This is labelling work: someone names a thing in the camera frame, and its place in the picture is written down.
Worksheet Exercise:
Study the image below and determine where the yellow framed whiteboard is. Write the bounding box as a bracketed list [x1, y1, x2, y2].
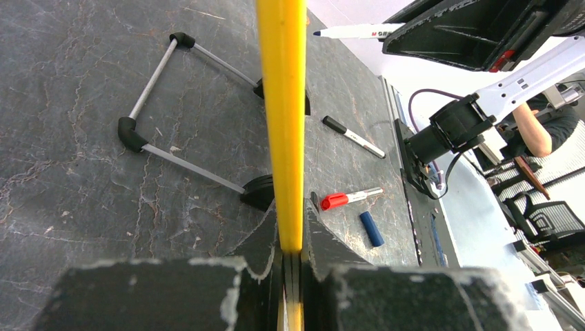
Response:
[256, 1, 307, 330]

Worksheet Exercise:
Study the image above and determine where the blue whiteboard marker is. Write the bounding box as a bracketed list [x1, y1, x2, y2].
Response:
[313, 23, 404, 39]

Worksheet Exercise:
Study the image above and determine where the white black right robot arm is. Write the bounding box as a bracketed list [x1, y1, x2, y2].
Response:
[382, 1, 584, 164]

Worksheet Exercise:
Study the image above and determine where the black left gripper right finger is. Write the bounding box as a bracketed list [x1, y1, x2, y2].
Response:
[301, 200, 531, 330]

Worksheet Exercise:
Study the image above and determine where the person in background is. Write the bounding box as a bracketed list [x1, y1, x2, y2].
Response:
[501, 93, 581, 160]

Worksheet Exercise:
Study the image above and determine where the blue marker cap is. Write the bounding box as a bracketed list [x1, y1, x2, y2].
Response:
[359, 212, 385, 248]

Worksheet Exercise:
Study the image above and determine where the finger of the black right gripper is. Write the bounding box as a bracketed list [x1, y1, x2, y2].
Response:
[381, 0, 584, 72]

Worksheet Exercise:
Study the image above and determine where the whiteboard wire stand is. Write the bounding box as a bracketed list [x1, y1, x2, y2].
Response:
[117, 32, 275, 212]

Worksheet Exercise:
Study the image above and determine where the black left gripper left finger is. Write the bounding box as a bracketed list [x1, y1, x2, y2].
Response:
[33, 205, 280, 330]

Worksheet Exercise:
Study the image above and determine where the black whiteboard marker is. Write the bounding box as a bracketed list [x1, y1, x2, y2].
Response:
[321, 116, 386, 159]

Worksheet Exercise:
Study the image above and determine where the red whiteboard marker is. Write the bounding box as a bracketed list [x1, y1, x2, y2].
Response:
[320, 187, 384, 210]

